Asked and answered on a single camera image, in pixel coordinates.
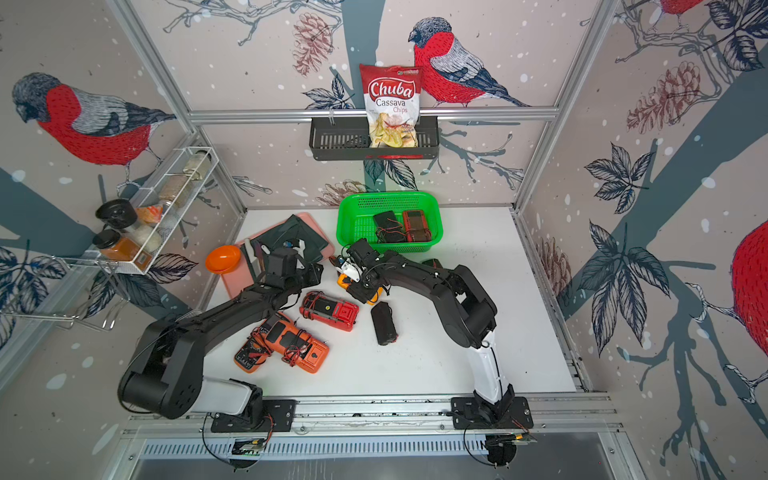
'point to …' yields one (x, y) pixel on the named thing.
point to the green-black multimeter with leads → (388, 228)
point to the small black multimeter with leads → (433, 263)
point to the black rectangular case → (384, 322)
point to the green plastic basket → (356, 213)
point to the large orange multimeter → (282, 336)
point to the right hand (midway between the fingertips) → (360, 284)
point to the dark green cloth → (293, 233)
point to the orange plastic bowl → (222, 258)
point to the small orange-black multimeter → (252, 353)
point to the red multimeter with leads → (331, 311)
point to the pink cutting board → (240, 279)
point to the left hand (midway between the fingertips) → (325, 261)
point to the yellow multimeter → (345, 280)
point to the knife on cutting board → (256, 263)
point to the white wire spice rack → (161, 201)
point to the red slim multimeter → (415, 226)
